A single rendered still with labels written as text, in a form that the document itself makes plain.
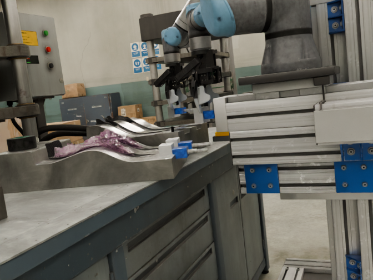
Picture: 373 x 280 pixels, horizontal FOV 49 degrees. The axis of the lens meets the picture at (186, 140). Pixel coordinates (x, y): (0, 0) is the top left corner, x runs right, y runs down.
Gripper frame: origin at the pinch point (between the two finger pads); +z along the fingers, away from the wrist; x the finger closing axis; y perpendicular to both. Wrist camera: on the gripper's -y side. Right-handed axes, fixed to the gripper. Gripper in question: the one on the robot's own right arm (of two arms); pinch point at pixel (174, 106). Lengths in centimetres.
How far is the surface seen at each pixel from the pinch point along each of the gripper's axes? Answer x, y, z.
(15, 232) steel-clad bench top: -116, 41, 15
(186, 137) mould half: -43, 33, 9
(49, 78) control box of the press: -22, -58, -21
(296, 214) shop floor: 130, 9, 95
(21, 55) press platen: -49, -39, -29
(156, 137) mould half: -50, 26, 7
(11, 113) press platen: -56, -43, -6
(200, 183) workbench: -40, 35, 26
